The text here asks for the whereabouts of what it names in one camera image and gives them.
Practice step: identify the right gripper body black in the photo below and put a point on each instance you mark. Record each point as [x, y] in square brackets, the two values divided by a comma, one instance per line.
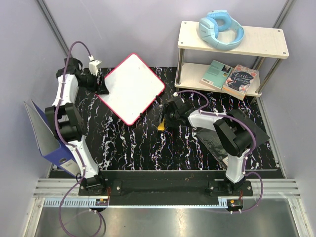
[171, 117]

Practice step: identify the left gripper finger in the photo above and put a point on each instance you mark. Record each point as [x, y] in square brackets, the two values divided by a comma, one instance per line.
[102, 90]
[100, 78]

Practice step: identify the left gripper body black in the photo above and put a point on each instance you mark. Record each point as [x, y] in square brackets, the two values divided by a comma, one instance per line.
[89, 82]

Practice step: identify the yellow black whiteboard eraser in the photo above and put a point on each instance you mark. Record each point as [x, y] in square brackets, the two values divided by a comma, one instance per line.
[161, 126]

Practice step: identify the pink framed whiteboard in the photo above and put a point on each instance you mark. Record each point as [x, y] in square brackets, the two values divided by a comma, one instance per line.
[133, 87]

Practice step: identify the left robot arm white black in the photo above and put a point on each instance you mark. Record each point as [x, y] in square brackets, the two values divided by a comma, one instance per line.
[68, 126]

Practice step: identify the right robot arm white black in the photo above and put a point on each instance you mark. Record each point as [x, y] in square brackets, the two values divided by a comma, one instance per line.
[236, 165]

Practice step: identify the black notebook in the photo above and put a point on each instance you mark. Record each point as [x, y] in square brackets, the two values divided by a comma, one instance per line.
[212, 143]

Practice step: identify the teal paperback book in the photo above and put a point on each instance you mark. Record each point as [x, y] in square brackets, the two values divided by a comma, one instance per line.
[216, 75]

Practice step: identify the little women book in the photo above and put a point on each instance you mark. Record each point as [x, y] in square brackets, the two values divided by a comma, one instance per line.
[239, 81]

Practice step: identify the blue headphones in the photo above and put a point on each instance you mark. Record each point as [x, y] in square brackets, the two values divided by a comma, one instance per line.
[218, 21]

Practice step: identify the white two-tier shelf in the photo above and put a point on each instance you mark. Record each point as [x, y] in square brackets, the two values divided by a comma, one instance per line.
[195, 55]

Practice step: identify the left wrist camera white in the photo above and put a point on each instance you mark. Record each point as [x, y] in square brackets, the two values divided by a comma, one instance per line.
[94, 65]

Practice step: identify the blue ring binder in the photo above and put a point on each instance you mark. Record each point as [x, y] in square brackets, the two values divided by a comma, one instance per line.
[49, 147]

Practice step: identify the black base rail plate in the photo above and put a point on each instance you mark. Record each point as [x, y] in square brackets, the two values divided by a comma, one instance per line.
[213, 183]

